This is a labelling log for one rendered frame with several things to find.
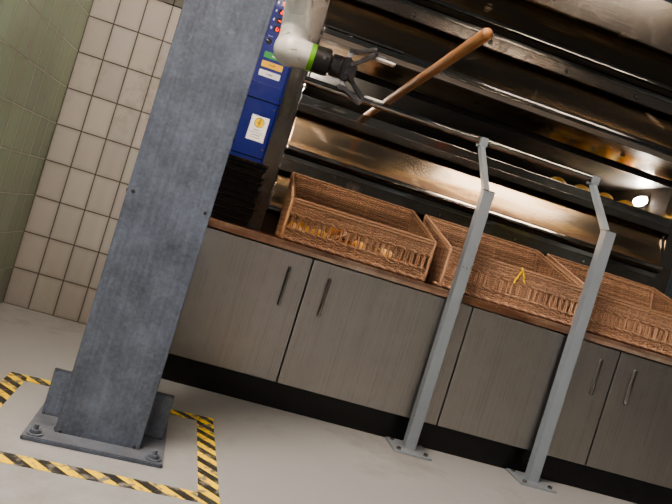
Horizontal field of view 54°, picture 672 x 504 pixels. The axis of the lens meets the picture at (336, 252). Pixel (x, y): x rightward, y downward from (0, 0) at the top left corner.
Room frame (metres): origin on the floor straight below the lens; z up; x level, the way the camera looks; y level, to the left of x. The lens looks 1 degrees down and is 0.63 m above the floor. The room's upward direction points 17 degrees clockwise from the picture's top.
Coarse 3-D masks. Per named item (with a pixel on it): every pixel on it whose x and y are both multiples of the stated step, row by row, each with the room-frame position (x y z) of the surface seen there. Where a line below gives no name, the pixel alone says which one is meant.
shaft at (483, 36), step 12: (480, 36) 1.54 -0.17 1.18; (492, 36) 1.53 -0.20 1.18; (456, 48) 1.70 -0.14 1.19; (468, 48) 1.63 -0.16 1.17; (444, 60) 1.80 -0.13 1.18; (456, 60) 1.75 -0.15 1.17; (432, 72) 1.92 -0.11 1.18; (408, 84) 2.16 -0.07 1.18; (420, 84) 2.09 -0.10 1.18; (396, 96) 2.34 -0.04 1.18; (372, 108) 2.72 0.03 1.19
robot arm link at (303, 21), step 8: (288, 0) 2.21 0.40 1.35; (296, 0) 2.20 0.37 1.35; (304, 0) 2.20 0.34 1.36; (288, 8) 2.23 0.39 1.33; (296, 8) 2.22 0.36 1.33; (304, 8) 2.22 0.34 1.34; (288, 16) 2.25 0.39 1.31; (296, 16) 2.24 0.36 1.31; (304, 16) 2.25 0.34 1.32; (288, 24) 2.26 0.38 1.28; (296, 24) 2.25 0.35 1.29; (304, 24) 2.27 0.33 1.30
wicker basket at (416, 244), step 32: (288, 192) 2.63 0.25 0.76; (320, 192) 2.78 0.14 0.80; (352, 192) 2.81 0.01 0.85; (320, 224) 2.75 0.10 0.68; (352, 224) 2.35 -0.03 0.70; (384, 224) 2.81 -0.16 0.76; (416, 224) 2.73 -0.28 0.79; (352, 256) 2.35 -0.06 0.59; (384, 256) 2.37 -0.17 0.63; (416, 256) 2.58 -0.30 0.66
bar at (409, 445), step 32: (448, 128) 2.51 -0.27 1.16; (480, 160) 2.47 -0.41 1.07; (544, 160) 2.57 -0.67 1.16; (480, 192) 2.34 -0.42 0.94; (480, 224) 2.31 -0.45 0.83; (608, 256) 2.38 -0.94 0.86; (448, 320) 2.31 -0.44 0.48; (576, 320) 2.39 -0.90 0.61; (576, 352) 2.38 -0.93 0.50; (416, 416) 2.31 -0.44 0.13; (544, 416) 2.40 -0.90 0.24; (416, 448) 2.35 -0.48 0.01; (544, 448) 2.38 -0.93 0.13
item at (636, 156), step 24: (336, 48) 2.71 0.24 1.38; (360, 48) 2.67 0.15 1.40; (384, 72) 2.81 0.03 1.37; (408, 72) 2.74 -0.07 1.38; (432, 96) 2.92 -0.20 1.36; (456, 96) 2.84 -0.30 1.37; (480, 96) 2.78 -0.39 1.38; (504, 120) 2.95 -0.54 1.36; (528, 120) 2.88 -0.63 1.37; (552, 120) 2.81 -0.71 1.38; (576, 144) 2.99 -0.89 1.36; (600, 144) 2.92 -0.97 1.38; (624, 144) 2.86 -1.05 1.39; (648, 168) 3.04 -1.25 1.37
